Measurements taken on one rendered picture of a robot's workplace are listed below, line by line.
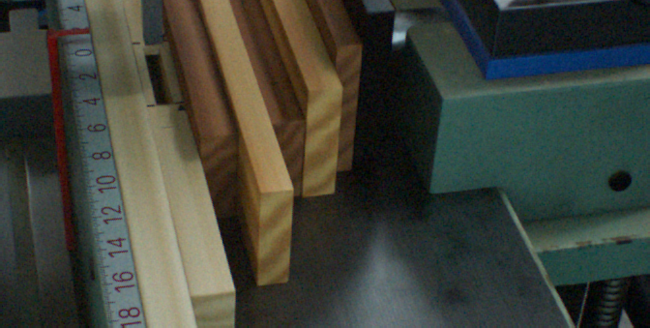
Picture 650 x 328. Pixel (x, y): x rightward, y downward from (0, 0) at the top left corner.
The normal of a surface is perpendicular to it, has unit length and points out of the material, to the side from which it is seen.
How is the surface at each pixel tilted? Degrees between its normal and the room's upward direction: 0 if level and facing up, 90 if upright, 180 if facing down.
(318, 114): 90
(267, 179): 0
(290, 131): 90
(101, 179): 0
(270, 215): 90
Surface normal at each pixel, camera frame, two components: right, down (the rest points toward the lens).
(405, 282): 0.06, -0.78
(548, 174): 0.24, 0.62
